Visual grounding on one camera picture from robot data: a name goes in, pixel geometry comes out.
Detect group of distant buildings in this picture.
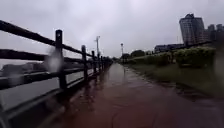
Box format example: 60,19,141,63
203,23,224,43

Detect green hedge row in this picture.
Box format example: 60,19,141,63
127,46,218,69

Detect dark wooden rail fence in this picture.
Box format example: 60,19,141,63
0,19,113,128

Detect tall grey building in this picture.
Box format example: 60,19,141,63
178,13,206,46

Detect lamp post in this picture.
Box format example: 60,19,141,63
94,35,101,57
120,42,125,60

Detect distant dark trees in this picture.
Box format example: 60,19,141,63
120,49,146,61

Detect low long building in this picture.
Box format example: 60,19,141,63
154,43,186,54

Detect grey river water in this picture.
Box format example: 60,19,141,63
0,68,95,111

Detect wet red paved path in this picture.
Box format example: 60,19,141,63
49,62,224,128

